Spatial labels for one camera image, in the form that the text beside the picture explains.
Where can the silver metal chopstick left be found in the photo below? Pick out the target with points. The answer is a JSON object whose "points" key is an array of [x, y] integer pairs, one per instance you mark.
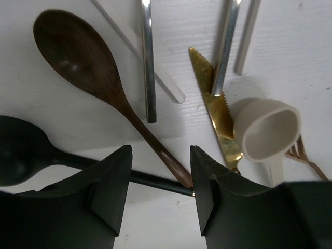
{"points": [[148, 59]]}

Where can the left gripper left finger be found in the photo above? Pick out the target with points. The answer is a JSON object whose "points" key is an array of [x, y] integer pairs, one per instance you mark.
{"points": [[81, 211]]}

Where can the white plastic chopstick right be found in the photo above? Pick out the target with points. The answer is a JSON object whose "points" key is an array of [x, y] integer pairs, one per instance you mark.
{"points": [[243, 53]]}

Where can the silver metal chopstick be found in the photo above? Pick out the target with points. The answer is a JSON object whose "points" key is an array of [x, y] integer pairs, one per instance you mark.
{"points": [[148, 59], [230, 16]]}

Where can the white plastic chopstick left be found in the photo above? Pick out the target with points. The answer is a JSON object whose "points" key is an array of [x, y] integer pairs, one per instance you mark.
{"points": [[134, 42]]}

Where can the gold knife dark handle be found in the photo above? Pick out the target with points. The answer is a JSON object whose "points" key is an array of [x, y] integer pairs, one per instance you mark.
{"points": [[218, 111]]}

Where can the rose gold fork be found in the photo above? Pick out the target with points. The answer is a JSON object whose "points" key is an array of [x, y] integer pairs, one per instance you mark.
{"points": [[297, 152]]}

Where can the black spoon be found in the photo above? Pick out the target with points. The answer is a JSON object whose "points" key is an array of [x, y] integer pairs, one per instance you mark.
{"points": [[26, 150]]}

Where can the silver metal chopstick right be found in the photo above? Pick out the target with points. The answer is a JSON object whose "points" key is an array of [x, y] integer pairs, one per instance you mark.
{"points": [[230, 16]]}

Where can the white ceramic soup spoon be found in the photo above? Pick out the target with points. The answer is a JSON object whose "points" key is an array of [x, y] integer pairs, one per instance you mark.
{"points": [[265, 129]]}

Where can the white plastic chopstick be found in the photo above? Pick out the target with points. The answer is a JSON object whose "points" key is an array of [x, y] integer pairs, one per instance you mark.
{"points": [[243, 53], [134, 42]]}

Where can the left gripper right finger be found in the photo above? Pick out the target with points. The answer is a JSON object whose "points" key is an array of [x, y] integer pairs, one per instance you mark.
{"points": [[235, 212]]}

